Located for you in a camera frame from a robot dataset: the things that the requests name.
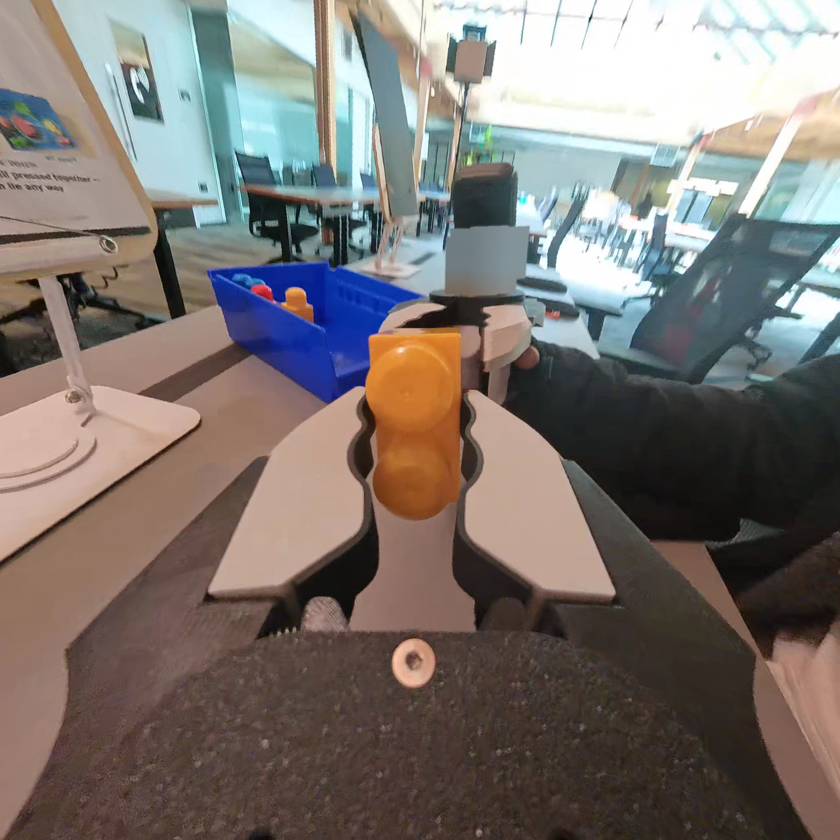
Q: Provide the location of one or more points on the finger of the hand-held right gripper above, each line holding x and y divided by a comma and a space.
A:
397, 320
505, 341

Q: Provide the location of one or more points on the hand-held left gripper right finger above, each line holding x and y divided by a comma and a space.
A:
531, 525

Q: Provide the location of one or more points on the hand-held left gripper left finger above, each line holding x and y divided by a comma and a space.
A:
295, 518

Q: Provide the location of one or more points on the yellow two-stud block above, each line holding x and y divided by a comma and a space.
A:
413, 394

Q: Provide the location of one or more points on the yellow single-stud block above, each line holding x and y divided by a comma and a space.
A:
298, 303

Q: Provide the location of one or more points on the blue plastic bin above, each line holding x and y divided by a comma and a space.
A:
282, 341

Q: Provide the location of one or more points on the red single-stud block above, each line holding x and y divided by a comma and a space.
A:
262, 292

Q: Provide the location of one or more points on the blue single-stud block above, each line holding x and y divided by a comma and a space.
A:
244, 280

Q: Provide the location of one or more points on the person's right forearm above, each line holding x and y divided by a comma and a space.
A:
656, 433

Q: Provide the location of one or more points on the person's right hand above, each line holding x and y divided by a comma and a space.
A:
525, 358

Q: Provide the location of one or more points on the pale wooden board stand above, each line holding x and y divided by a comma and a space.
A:
394, 269

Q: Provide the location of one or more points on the green potted plant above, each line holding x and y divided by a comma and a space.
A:
482, 141

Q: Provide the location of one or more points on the black mesh pad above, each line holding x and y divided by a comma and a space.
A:
568, 312
541, 284

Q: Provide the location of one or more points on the grey wood-edged table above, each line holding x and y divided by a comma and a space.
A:
590, 302

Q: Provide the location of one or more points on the dark display board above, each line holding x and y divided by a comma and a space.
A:
390, 131

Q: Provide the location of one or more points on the light panel on stand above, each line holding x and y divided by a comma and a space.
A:
471, 60

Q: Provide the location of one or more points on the wood-edged office table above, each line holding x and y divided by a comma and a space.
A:
295, 193
184, 202

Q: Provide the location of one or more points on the white document stand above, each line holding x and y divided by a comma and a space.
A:
131, 420

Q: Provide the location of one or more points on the black mesh office chair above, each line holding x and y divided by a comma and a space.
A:
722, 295

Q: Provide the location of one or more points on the dark fleece jacket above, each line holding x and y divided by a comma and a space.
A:
800, 590

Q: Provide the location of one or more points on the pale grey garment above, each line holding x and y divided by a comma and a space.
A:
814, 695

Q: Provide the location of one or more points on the printed instruction sheet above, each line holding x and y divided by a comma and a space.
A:
52, 184

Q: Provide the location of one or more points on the dark wall poster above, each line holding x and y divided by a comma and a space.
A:
141, 85

